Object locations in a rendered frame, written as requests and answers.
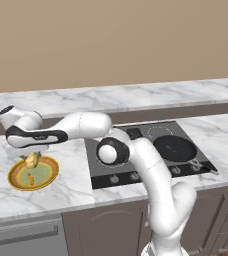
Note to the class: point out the black frying pan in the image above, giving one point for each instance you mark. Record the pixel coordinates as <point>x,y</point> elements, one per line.
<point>174,148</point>

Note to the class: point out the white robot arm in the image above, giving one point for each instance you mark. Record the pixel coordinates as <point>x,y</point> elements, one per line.
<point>156,173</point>

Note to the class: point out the grey hob knob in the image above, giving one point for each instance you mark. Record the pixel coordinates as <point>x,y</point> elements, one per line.
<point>114,179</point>
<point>195,167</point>
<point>176,170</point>
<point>135,176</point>

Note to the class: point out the yellow and green plate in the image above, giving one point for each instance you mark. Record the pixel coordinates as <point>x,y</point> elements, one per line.
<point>44,175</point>

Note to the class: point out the grey dishwasher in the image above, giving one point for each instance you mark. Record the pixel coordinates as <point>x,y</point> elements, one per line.
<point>22,246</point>

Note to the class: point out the black hob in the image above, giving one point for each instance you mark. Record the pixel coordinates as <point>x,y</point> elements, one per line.
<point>96,173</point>

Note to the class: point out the brown cupboard door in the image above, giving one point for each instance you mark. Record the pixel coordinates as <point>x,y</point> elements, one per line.
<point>106,230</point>
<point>202,216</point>

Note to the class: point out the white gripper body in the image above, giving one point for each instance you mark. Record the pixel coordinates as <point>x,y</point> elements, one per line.
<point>19,152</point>

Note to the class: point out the yellow-brown potato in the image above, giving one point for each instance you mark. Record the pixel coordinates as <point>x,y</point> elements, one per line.
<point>32,160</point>

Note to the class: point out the orange shrimp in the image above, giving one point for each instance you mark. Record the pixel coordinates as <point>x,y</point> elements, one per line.
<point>30,180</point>

